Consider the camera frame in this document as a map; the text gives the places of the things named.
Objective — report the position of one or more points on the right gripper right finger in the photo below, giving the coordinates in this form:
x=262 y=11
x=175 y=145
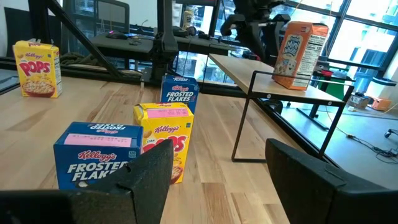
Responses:
x=311 y=193

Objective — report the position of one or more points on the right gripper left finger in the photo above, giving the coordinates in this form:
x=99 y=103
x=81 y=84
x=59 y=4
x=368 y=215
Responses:
x=140 y=193

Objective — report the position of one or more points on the blue Frosted Flakes cereal box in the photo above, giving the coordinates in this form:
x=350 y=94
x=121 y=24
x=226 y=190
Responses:
x=180 y=93
x=93 y=155

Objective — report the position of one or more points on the yellow Corn Pops cereal box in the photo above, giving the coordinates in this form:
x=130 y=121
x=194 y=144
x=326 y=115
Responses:
x=168 y=124
x=37 y=71

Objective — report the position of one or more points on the orange Mini Wheats cereal box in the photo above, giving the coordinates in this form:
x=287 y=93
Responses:
x=295 y=56

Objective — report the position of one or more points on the small cardboard box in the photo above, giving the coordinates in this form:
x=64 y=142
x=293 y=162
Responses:
x=357 y=101

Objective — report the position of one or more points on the small orange box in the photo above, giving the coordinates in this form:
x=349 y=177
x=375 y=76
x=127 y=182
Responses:
x=381 y=104

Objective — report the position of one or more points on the grey side desk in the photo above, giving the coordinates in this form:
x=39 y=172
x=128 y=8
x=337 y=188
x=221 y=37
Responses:
x=124 y=46

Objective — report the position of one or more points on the black computer mouse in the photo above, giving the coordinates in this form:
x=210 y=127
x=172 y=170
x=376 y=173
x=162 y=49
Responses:
x=116 y=35

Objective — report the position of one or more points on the cream plastic bottle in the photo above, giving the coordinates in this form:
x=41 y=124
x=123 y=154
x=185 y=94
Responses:
x=187 y=18

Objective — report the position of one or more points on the wooden shelf black metal frame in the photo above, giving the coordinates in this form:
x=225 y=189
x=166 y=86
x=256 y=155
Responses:
x=242 y=71

